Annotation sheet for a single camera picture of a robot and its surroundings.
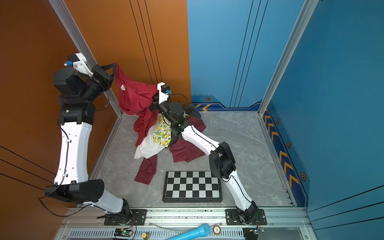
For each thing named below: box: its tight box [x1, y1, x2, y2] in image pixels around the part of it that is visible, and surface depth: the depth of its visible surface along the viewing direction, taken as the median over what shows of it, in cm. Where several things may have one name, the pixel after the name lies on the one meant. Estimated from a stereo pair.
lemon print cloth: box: [153, 113, 172, 148], surface depth 98 cm
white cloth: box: [134, 123, 166, 160], surface depth 96 cm
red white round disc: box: [212, 225, 222, 236], surface depth 72 cm
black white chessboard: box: [162, 170, 223, 203], surface depth 81 cm
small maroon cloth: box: [134, 154, 158, 185], surface depth 91 cm
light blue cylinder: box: [166, 224, 212, 240], surface depth 68 cm
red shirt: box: [114, 62, 159, 148], surface depth 67 cm
